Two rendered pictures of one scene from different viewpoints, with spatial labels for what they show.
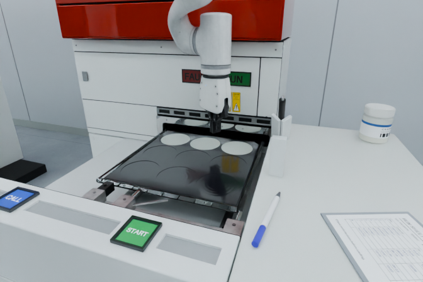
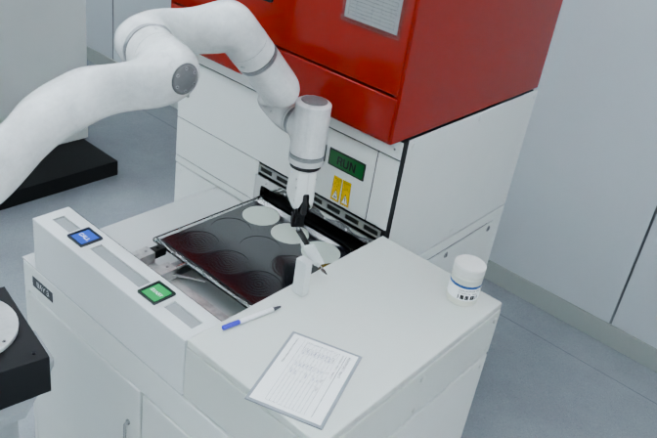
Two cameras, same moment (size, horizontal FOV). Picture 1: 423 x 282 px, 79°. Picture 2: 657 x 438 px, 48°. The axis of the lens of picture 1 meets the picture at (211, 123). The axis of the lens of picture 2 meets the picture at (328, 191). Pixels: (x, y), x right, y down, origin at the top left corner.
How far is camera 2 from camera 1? 1.15 m
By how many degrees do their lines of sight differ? 19
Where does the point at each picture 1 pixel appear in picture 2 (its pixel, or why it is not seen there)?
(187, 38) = (280, 116)
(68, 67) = not seen: outside the picture
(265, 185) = (279, 297)
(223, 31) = (312, 125)
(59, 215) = (111, 262)
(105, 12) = not seen: hidden behind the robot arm
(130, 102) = (231, 144)
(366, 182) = (369, 328)
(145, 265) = (151, 312)
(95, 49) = (204, 63)
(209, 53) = (294, 143)
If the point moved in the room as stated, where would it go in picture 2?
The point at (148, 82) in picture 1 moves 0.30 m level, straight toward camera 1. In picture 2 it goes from (254, 128) to (225, 175)
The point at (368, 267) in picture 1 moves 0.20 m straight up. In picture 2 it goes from (279, 365) to (290, 278)
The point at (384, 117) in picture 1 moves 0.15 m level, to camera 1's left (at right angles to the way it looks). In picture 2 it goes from (462, 277) to (397, 254)
